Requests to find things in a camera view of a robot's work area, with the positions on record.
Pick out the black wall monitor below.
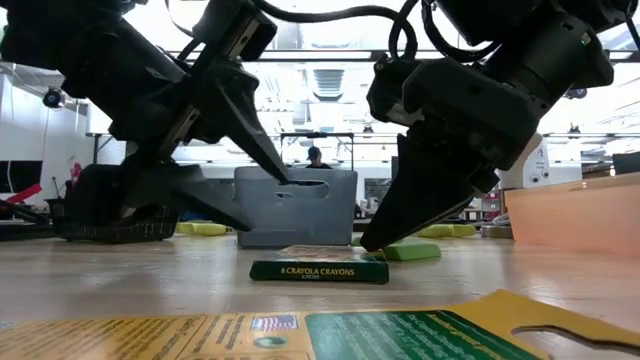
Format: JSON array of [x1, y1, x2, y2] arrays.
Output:
[[0, 160, 44, 194]]

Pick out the black background rig frame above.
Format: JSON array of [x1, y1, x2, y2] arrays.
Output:
[[278, 131, 355, 171]]

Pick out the black mesh basket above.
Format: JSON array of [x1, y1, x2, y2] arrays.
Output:
[[47, 196, 181, 245]]

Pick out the grey plastic bin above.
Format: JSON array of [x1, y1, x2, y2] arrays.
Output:
[[233, 166, 359, 250]]

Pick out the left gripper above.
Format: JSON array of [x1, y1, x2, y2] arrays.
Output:
[[107, 54, 290, 233]]

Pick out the person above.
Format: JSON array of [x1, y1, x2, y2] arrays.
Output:
[[304, 145, 334, 170]]

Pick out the black ceiling track light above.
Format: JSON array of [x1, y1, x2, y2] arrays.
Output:
[[42, 87, 66, 110]]

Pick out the red angled object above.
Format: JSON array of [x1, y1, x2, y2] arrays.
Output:
[[4, 183, 45, 206]]

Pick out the orange translucent bin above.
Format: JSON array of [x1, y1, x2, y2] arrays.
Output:
[[503, 172, 640, 259]]

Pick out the black background table frame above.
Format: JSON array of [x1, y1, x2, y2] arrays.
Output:
[[84, 130, 131, 166]]

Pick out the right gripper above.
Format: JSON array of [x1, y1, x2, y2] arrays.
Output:
[[360, 57, 546, 253]]

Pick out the yellow-handled pliers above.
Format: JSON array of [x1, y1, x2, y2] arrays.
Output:
[[174, 221, 229, 237], [419, 223, 479, 239]]

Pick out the white device with icons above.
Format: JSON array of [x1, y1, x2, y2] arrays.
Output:
[[529, 149, 584, 187]]

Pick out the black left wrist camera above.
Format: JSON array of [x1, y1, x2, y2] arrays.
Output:
[[192, 0, 279, 64]]

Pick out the yellow green Crayola crayon box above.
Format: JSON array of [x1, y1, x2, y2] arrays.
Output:
[[248, 244, 391, 285], [0, 289, 640, 360]]

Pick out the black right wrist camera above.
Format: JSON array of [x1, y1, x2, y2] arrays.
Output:
[[366, 53, 426, 126]]

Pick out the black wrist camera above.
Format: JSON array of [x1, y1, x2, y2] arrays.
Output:
[[366, 53, 426, 126], [192, 0, 279, 64]]

